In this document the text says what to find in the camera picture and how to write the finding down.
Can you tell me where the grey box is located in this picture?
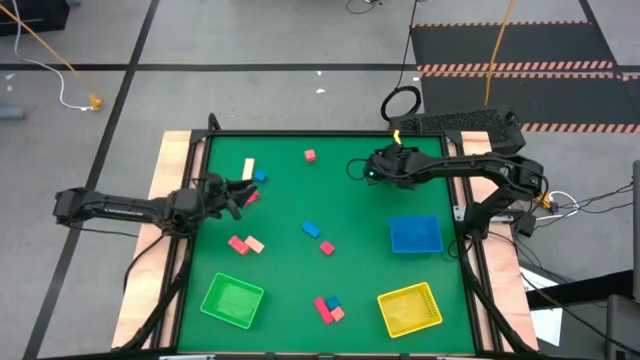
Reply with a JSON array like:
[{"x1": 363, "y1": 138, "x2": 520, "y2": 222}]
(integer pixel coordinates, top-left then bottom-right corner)
[{"x1": 604, "y1": 294, "x2": 640, "y2": 360}]

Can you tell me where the black power adapter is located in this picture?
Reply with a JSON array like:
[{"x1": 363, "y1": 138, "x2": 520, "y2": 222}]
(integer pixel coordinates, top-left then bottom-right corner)
[{"x1": 514, "y1": 212, "x2": 538, "y2": 238}]

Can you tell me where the long crimson red block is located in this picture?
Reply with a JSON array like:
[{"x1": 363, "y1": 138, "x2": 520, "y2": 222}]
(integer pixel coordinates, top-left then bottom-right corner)
[{"x1": 313, "y1": 296, "x2": 335, "y2": 326}]

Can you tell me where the blue plastic basket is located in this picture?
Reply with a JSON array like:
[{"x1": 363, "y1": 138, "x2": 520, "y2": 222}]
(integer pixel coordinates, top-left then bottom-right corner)
[{"x1": 388, "y1": 215, "x2": 445, "y2": 255}]

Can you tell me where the white paper sheet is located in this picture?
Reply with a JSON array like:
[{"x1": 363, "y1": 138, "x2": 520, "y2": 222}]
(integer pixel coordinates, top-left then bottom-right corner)
[{"x1": 519, "y1": 267, "x2": 564, "y2": 347}]

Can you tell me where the yellow plastic basket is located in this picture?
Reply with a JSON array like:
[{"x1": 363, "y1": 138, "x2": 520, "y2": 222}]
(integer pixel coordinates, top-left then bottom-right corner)
[{"x1": 376, "y1": 281, "x2": 444, "y2": 339}]

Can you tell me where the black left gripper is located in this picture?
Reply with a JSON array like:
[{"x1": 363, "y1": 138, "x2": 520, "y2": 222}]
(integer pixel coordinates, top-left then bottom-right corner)
[{"x1": 197, "y1": 179, "x2": 259, "y2": 224}]

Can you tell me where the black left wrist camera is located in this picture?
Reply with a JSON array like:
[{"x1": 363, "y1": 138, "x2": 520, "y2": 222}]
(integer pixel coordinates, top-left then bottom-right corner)
[{"x1": 205, "y1": 172, "x2": 225, "y2": 197}]

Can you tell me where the thin black floor cable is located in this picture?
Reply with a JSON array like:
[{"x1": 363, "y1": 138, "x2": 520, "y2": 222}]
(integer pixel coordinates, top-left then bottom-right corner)
[{"x1": 345, "y1": 0, "x2": 382, "y2": 16}]

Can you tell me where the green table mat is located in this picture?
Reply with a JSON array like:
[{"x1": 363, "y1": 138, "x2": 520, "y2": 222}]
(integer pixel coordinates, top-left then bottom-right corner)
[{"x1": 177, "y1": 134, "x2": 476, "y2": 354}]

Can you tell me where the black hazard-striped floor mat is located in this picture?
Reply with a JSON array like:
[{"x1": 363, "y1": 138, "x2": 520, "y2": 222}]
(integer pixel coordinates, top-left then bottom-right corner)
[
  {"x1": 418, "y1": 71, "x2": 640, "y2": 134},
  {"x1": 410, "y1": 20, "x2": 616, "y2": 72}
]

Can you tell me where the green plastic basket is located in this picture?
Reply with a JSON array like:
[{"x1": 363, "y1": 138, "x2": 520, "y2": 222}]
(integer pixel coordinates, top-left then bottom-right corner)
[{"x1": 199, "y1": 272, "x2": 265, "y2": 330}]

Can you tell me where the orange floor cable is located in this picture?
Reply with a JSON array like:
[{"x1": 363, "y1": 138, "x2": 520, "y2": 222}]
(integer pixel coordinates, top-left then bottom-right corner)
[{"x1": 0, "y1": 2, "x2": 97, "y2": 101}]

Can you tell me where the white floor cable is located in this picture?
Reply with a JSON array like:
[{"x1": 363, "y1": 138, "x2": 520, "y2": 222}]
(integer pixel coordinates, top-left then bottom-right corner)
[{"x1": 11, "y1": 0, "x2": 92, "y2": 111}]

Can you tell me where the coiled black cable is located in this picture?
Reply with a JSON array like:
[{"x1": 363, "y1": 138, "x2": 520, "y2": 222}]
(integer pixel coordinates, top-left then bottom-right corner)
[{"x1": 379, "y1": 0, "x2": 424, "y2": 123}]

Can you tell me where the black box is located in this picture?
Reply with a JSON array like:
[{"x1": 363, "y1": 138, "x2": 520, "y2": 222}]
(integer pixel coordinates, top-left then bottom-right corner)
[{"x1": 0, "y1": 0, "x2": 71, "y2": 37}]

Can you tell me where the yellow floor cable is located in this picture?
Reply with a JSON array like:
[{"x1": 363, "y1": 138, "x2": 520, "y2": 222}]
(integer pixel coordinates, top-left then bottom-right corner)
[{"x1": 483, "y1": 0, "x2": 517, "y2": 107}]

